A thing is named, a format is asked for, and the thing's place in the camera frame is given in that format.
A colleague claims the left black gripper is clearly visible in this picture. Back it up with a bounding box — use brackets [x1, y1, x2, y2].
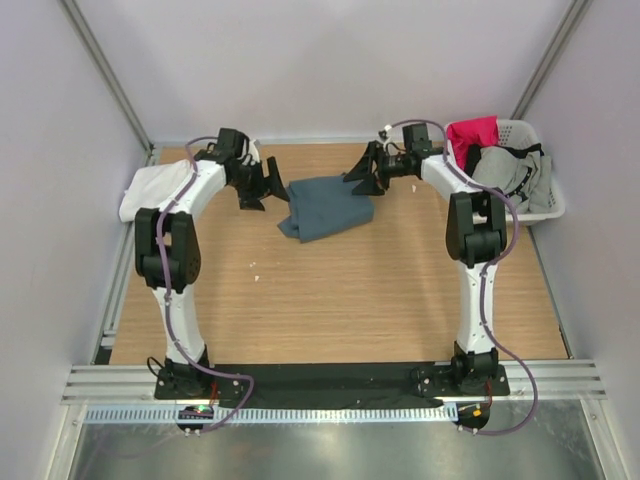
[229, 158, 289, 213]

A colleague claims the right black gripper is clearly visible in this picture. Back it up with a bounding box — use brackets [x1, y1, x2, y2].
[343, 142, 409, 198]

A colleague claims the blue-grey t-shirt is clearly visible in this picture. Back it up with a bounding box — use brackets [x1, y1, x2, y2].
[278, 175, 375, 243]

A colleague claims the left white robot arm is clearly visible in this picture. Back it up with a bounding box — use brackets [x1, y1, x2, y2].
[134, 128, 289, 400]

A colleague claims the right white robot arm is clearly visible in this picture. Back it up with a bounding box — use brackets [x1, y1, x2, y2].
[343, 121, 507, 396]

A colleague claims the folded white t-shirt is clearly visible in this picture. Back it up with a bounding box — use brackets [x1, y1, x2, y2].
[119, 159, 192, 223]

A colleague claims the red t-shirt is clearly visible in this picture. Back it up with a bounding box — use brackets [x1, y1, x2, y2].
[445, 116, 499, 176]

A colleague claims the white plastic laundry basket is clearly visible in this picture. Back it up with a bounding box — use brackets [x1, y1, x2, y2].
[443, 118, 567, 226]

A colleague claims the grey t-shirt black trim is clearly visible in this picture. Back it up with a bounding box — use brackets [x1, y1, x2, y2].
[472, 143, 552, 214]

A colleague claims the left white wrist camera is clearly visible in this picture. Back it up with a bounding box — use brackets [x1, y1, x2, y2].
[242, 140, 261, 165]

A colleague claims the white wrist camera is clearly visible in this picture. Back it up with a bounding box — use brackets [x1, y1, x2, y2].
[378, 124, 393, 149]
[242, 140, 261, 165]

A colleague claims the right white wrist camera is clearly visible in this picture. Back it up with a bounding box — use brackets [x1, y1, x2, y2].
[378, 124, 393, 149]

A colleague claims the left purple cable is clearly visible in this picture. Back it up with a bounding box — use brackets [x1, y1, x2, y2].
[158, 135, 254, 434]

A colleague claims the purple cable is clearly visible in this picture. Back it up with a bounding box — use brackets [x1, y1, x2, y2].
[384, 118, 539, 436]
[158, 135, 254, 434]

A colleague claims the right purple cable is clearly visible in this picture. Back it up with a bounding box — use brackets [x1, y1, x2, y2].
[384, 118, 539, 436]

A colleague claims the left aluminium corner post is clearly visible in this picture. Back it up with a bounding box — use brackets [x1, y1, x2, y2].
[58, 0, 154, 153]

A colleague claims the aluminium corner post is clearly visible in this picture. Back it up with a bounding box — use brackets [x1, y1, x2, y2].
[58, 0, 154, 153]
[510, 0, 593, 120]

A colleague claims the white slotted cable duct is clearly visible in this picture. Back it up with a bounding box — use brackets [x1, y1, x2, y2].
[85, 403, 458, 426]

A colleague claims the right aluminium corner post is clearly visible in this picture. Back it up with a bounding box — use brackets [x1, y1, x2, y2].
[510, 0, 593, 120]

